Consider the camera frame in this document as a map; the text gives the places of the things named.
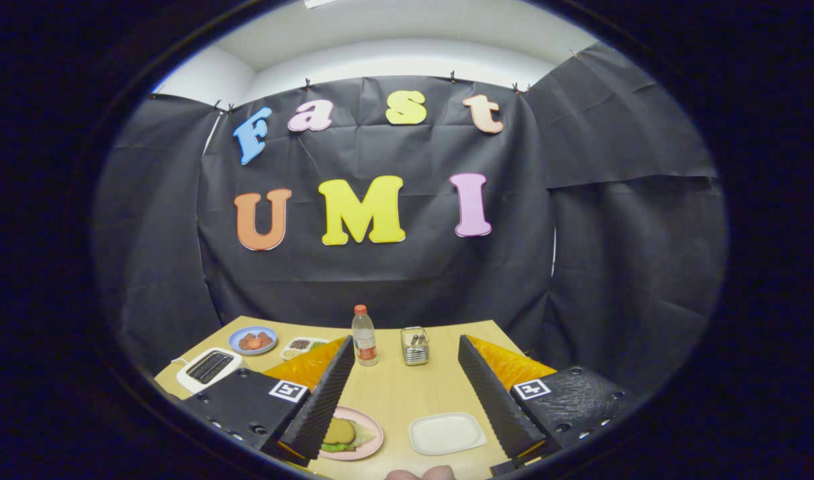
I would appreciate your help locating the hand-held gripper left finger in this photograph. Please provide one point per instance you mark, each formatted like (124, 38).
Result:
(323, 403)

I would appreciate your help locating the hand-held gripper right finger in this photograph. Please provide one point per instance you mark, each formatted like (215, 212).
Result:
(493, 403)

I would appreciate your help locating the brown toasted bread slice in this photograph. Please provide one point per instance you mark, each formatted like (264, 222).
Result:
(340, 431)

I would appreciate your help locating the green lettuce leaf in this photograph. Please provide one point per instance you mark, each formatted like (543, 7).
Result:
(364, 434)

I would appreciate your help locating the white square plate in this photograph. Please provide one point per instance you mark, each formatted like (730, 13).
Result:
(446, 433)

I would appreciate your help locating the white divided condiment tray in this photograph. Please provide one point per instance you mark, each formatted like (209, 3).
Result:
(300, 346)

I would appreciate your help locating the pink plate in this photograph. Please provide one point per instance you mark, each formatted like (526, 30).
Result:
(374, 438)

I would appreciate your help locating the clear water bottle red cap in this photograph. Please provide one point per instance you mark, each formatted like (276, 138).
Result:
(364, 343)

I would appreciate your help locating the orange-red food pieces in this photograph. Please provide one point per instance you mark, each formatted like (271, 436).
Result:
(254, 341)

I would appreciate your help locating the blue plate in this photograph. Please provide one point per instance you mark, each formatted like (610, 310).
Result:
(235, 346)

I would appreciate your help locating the white toaster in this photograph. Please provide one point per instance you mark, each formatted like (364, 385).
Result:
(186, 381)

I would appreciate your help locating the ceiling light panel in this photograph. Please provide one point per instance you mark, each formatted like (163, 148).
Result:
(320, 2)

